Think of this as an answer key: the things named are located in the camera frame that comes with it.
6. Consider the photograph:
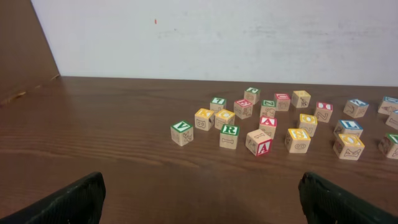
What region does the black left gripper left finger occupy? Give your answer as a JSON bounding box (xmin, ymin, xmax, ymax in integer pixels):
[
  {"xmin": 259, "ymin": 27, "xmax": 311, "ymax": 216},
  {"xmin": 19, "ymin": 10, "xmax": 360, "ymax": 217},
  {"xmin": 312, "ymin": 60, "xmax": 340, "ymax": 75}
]
[{"xmin": 1, "ymin": 172, "xmax": 106, "ymax": 224}]

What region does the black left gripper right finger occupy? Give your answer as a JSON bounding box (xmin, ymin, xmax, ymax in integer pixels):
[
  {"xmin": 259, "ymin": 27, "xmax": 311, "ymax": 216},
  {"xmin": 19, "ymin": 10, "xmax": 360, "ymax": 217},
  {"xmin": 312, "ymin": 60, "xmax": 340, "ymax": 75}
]
[{"xmin": 298, "ymin": 172, "xmax": 397, "ymax": 224}]

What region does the yellow o block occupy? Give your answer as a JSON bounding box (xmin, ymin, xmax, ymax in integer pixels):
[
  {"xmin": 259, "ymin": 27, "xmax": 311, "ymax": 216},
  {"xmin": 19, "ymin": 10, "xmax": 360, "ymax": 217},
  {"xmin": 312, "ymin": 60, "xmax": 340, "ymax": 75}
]
[
  {"xmin": 333, "ymin": 134, "xmax": 365, "ymax": 161},
  {"xmin": 297, "ymin": 114, "xmax": 318, "ymax": 137}
]

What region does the green B block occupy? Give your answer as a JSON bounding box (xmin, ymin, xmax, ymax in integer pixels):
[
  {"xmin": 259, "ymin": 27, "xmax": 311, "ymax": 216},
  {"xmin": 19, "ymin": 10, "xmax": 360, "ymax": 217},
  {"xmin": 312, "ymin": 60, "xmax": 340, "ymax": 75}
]
[{"xmin": 378, "ymin": 133, "xmax": 398, "ymax": 159}]

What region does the green R block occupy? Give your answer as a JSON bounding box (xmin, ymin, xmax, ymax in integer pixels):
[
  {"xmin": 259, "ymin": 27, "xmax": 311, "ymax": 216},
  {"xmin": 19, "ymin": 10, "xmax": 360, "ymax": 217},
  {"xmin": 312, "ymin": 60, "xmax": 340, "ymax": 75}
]
[{"xmin": 220, "ymin": 124, "xmax": 240, "ymax": 149}]

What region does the yellow S block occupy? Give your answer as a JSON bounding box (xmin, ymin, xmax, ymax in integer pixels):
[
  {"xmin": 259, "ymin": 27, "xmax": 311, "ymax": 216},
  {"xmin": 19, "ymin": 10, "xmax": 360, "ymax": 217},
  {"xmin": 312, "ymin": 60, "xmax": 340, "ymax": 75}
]
[{"xmin": 285, "ymin": 128, "xmax": 311, "ymax": 154}]

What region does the blue L block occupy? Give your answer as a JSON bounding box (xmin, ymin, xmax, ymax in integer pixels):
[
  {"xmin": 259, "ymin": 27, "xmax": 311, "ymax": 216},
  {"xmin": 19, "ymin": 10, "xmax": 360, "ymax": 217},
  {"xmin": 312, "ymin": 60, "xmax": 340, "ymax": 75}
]
[{"xmin": 333, "ymin": 119, "xmax": 363, "ymax": 137}]

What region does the tilted red A block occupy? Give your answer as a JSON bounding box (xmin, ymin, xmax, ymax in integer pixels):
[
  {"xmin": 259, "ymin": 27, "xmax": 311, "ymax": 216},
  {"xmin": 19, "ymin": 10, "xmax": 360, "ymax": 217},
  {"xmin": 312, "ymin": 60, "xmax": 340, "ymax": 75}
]
[{"xmin": 245, "ymin": 129, "xmax": 273, "ymax": 156}]

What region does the red I block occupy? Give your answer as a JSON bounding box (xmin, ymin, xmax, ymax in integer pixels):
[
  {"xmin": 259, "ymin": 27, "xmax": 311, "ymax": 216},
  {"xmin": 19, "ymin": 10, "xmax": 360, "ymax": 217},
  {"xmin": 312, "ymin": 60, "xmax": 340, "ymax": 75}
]
[{"xmin": 314, "ymin": 101, "xmax": 333, "ymax": 123}]

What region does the blue 2 block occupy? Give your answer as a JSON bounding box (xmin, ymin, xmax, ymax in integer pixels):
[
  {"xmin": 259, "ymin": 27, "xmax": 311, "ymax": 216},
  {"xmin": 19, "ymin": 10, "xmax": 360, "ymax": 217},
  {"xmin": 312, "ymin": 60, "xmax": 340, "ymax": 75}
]
[{"xmin": 343, "ymin": 99, "xmax": 369, "ymax": 118}]

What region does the plain yellow top block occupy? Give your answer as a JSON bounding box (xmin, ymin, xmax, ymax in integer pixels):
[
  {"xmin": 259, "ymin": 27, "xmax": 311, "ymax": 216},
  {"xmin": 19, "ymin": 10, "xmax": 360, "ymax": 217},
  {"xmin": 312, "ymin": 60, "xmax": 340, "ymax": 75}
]
[{"xmin": 291, "ymin": 90, "xmax": 311, "ymax": 108}]

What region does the blue P block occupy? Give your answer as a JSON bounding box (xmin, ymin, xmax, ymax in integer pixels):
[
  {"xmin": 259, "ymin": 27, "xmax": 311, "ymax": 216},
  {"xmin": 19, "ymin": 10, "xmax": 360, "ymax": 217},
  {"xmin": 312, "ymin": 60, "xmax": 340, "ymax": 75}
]
[{"xmin": 386, "ymin": 110, "xmax": 398, "ymax": 130}]

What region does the red U block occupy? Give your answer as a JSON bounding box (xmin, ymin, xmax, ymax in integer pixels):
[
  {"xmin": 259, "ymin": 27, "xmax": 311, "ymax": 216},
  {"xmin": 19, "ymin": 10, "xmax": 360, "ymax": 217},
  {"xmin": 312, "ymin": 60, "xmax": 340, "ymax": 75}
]
[{"xmin": 274, "ymin": 93, "xmax": 291, "ymax": 111}]

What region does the green Z block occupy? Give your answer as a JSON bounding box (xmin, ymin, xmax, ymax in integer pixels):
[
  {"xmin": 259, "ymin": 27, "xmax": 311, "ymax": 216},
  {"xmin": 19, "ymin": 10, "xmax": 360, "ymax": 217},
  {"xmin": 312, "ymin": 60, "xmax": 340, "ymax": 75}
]
[{"xmin": 260, "ymin": 100, "xmax": 277, "ymax": 118}]

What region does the blue D block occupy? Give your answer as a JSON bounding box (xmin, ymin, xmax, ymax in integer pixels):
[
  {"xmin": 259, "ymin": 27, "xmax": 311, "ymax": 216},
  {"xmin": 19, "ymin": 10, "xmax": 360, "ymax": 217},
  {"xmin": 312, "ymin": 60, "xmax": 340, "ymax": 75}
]
[{"xmin": 377, "ymin": 96, "xmax": 398, "ymax": 115}]

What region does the green V block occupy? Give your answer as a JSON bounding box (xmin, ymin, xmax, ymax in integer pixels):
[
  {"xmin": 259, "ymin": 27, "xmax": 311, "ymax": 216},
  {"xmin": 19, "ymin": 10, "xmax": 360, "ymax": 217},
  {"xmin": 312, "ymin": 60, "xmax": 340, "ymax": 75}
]
[{"xmin": 170, "ymin": 120, "xmax": 194, "ymax": 146}]

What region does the red E block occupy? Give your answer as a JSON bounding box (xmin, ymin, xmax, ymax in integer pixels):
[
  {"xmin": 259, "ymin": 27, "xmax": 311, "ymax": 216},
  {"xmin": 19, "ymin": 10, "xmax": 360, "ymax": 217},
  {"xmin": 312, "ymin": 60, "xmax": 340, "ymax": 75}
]
[{"xmin": 234, "ymin": 99, "xmax": 253, "ymax": 119}]

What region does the green J block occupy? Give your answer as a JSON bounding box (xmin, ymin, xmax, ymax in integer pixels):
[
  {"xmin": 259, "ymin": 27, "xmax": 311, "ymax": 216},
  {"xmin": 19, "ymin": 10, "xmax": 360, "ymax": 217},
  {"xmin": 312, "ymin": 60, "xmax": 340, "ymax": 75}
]
[{"xmin": 244, "ymin": 87, "xmax": 261, "ymax": 105}]

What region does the yellow C block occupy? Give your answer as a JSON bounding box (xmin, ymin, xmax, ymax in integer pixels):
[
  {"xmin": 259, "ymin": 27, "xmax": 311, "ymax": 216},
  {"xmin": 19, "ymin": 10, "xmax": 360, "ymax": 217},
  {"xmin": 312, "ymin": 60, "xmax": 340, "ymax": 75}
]
[{"xmin": 215, "ymin": 109, "xmax": 235, "ymax": 129}]

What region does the green 7 block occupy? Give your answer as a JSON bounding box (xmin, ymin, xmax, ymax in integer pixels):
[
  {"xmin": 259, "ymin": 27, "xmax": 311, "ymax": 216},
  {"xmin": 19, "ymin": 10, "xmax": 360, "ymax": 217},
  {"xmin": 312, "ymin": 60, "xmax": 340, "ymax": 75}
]
[{"xmin": 210, "ymin": 97, "xmax": 226, "ymax": 112}]

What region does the yellow K block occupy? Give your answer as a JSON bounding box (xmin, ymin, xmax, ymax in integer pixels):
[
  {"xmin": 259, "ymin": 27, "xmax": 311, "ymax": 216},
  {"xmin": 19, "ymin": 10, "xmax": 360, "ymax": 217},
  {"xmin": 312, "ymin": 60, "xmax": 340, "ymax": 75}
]
[{"xmin": 195, "ymin": 108, "xmax": 215, "ymax": 131}]

